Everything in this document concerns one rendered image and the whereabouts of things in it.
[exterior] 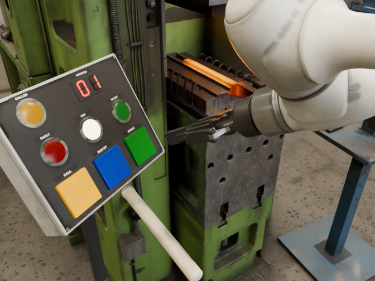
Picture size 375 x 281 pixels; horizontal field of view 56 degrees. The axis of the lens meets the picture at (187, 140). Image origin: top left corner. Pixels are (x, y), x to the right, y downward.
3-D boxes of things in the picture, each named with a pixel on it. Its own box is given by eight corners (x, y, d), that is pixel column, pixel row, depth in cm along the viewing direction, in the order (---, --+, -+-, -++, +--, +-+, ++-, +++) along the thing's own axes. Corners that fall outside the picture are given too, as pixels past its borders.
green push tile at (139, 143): (158, 151, 89) (144, 125, 86) (139, 166, 83) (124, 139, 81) (153, 152, 90) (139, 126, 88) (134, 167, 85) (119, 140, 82)
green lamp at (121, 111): (134, 119, 84) (132, 102, 82) (116, 124, 82) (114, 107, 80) (128, 114, 86) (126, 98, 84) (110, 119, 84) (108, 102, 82)
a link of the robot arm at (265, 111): (306, 118, 64) (277, 125, 68) (288, 73, 62) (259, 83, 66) (291, 141, 58) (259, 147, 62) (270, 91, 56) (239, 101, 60)
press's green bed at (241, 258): (261, 264, 177) (273, 193, 152) (201, 302, 160) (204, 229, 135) (198, 202, 216) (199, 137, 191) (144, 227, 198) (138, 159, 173)
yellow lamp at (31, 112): (48, 122, 68) (43, 102, 65) (23, 129, 65) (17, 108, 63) (44, 116, 70) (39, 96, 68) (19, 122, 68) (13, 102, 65)
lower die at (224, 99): (250, 103, 126) (253, 81, 121) (205, 119, 116) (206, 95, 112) (185, 68, 155) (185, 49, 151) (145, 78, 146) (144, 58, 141)
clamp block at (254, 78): (274, 95, 131) (277, 79, 128) (258, 101, 127) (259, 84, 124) (252, 85, 140) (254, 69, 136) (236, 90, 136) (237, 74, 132)
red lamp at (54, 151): (71, 160, 70) (67, 142, 67) (47, 168, 68) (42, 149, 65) (66, 153, 72) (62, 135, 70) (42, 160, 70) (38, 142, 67)
